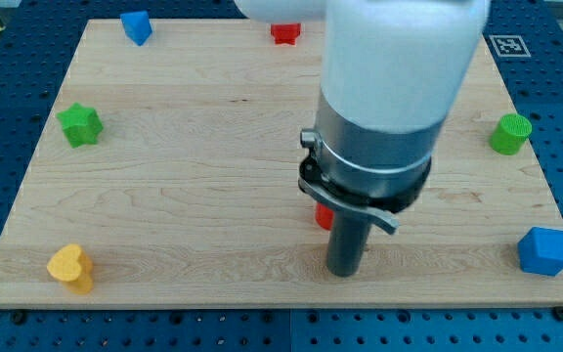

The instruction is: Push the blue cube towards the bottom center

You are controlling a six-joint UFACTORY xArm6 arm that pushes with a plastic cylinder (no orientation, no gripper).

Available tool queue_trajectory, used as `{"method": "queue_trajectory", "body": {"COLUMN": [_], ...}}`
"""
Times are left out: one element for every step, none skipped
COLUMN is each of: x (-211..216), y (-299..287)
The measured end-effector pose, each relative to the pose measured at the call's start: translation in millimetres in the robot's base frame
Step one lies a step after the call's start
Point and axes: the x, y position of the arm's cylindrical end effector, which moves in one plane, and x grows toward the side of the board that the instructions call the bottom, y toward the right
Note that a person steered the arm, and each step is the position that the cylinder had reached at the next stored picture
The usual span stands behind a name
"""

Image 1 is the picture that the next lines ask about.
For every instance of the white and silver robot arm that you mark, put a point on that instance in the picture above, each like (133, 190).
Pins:
(391, 72)

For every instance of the blue cube block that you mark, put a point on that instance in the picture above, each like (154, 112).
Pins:
(541, 251)

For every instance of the red block behind tool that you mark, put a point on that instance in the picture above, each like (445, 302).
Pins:
(324, 216)

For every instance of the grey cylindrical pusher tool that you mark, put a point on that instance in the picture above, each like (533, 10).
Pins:
(347, 242)

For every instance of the wooden board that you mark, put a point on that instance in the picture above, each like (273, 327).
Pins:
(189, 200)

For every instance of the red star block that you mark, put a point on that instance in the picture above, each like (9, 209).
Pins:
(285, 33)

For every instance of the green star block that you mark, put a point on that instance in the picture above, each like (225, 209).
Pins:
(81, 125)

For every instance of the blue pentagon block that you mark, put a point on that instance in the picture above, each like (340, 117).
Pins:
(137, 26)

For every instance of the yellow heart block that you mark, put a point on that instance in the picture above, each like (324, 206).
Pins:
(72, 267)

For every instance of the green cylinder block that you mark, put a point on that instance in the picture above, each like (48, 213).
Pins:
(510, 134)

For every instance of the fiducial marker tag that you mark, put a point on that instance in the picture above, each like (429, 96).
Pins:
(509, 46)

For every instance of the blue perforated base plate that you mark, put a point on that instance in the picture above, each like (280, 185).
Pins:
(36, 48)

